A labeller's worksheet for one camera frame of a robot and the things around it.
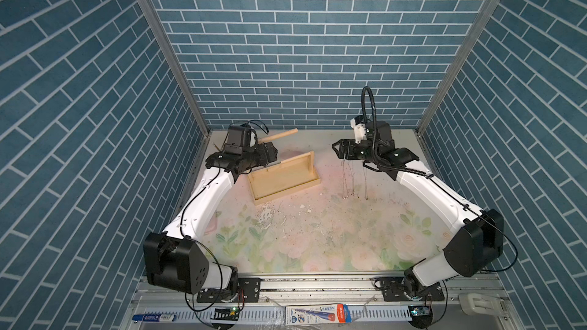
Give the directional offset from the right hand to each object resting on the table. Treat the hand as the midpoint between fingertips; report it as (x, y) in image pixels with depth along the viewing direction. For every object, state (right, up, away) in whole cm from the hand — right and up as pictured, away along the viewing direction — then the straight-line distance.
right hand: (343, 146), depth 81 cm
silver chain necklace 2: (+7, -21, +17) cm, 28 cm away
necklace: (+13, -20, +18) cm, 30 cm away
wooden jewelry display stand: (-20, -13, +20) cm, 31 cm away
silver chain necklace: (+4, -11, +24) cm, 26 cm away
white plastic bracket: (+41, -49, -12) cm, 65 cm away
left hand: (-25, -3, 0) cm, 25 cm away
